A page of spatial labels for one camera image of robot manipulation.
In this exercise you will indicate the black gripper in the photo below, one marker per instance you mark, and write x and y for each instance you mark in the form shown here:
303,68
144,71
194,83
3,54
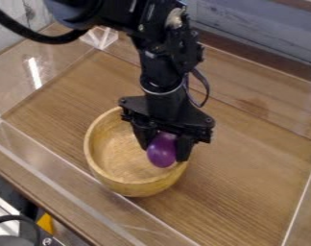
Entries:
170,113

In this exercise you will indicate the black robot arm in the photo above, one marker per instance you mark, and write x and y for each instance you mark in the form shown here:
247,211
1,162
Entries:
170,53

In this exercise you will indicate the purple toy eggplant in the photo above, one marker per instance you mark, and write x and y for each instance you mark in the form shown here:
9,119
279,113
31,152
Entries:
162,150

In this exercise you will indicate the yellow black device corner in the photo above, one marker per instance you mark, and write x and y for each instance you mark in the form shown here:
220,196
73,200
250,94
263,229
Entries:
49,236

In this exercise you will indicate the clear acrylic corner bracket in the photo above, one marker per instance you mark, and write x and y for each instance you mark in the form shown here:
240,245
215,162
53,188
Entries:
100,37

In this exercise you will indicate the clear acrylic front wall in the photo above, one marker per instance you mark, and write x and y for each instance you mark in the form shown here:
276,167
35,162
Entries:
115,213

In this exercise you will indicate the brown wooden bowl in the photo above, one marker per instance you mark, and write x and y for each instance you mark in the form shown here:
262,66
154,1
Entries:
118,162

